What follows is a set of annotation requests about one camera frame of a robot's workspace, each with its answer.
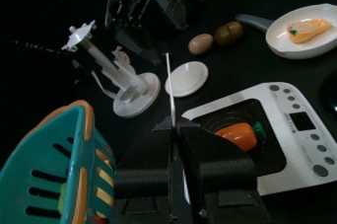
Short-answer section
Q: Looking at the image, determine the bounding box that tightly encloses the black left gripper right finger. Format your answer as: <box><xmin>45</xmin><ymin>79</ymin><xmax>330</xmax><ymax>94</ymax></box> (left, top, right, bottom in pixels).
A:
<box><xmin>175</xmin><ymin>115</ymin><xmax>274</xmax><ymax>224</ymax></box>

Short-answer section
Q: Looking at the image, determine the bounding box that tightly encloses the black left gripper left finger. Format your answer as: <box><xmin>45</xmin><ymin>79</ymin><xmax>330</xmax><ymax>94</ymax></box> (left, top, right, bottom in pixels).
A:
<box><xmin>112</xmin><ymin>115</ymin><xmax>177</xmax><ymax>224</ymax></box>

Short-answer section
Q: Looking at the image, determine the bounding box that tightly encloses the orange toy pear slice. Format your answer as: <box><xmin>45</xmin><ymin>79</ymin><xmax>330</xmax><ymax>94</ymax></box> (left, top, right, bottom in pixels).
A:
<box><xmin>285</xmin><ymin>18</ymin><xmax>334</xmax><ymax>44</ymax></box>

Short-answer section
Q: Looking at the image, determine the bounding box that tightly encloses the teal toy basket orange trim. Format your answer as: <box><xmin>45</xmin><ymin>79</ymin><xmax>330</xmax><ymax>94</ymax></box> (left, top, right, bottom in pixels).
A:
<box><xmin>0</xmin><ymin>99</ymin><xmax>119</xmax><ymax>224</ymax></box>

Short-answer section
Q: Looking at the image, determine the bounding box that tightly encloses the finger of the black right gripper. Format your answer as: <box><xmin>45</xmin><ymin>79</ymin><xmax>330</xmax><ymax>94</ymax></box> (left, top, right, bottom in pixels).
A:
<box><xmin>115</xmin><ymin>30</ymin><xmax>164</xmax><ymax>67</ymax></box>

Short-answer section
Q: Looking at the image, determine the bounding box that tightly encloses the white plastic stand round base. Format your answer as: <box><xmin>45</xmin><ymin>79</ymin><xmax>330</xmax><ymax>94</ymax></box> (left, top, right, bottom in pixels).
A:
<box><xmin>60</xmin><ymin>19</ymin><xmax>163</xmax><ymax>119</ymax></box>

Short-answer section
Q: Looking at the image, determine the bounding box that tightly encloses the small white round plate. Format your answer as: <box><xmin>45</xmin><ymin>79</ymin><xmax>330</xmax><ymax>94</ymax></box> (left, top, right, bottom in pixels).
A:
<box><xmin>164</xmin><ymin>60</ymin><xmax>210</xmax><ymax>99</ymax></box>

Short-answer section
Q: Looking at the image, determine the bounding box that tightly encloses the white toy cooker with buttons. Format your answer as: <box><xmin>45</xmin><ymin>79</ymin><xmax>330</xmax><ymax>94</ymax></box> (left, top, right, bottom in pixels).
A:
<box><xmin>180</xmin><ymin>81</ymin><xmax>337</xmax><ymax>197</ymax></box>

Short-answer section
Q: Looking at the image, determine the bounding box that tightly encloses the brown split toy kiwi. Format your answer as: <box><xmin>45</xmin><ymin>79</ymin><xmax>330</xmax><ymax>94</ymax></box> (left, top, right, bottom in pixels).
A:
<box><xmin>213</xmin><ymin>20</ymin><xmax>245</xmax><ymax>47</ymax></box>

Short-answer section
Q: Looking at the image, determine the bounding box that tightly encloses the orange toy pepper green stem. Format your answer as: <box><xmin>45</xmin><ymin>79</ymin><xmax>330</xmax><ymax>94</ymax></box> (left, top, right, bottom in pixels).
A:
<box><xmin>213</xmin><ymin>120</ymin><xmax>266</xmax><ymax>153</ymax></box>

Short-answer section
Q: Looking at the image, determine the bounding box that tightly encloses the white toy pan grey handle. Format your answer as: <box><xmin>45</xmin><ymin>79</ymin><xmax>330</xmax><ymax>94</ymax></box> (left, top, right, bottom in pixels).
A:
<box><xmin>234</xmin><ymin>2</ymin><xmax>337</xmax><ymax>60</ymax></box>

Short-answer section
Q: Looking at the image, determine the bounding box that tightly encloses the brown toy egg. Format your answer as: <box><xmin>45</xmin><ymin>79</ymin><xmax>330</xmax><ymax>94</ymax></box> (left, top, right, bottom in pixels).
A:
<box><xmin>187</xmin><ymin>33</ymin><xmax>216</xmax><ymax>56</ymax></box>

